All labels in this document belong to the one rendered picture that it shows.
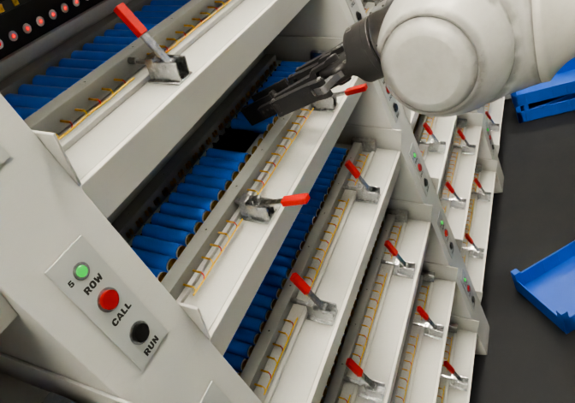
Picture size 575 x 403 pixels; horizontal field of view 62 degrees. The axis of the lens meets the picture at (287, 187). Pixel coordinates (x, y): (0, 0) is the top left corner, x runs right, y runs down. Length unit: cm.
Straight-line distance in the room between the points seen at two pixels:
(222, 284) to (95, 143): 20
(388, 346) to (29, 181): 69
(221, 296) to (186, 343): 7
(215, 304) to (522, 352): 108
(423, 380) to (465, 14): 87
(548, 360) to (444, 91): 117
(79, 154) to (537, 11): 38
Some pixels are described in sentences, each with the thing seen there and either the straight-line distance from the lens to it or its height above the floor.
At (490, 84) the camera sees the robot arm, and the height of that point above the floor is 104.
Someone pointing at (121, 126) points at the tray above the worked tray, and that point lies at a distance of 48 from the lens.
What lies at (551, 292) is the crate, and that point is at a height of 0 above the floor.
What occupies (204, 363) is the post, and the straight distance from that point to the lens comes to 51.
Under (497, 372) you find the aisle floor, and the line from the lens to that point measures 146.
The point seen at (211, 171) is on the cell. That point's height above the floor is 96.
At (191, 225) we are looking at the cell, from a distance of 60.
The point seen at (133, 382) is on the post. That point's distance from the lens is 45.
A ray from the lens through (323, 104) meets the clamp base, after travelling 79.
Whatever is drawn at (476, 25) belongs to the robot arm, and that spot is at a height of 109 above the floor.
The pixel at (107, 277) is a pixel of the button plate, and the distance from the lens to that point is 43.
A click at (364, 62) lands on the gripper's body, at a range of 60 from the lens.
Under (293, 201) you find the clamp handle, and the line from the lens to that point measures 56.
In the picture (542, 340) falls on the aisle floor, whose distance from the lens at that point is 150.
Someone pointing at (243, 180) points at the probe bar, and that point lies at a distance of 63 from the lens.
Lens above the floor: 121
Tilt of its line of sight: 28 degrees down
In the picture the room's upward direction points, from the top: 30 degrees counter-clockwise
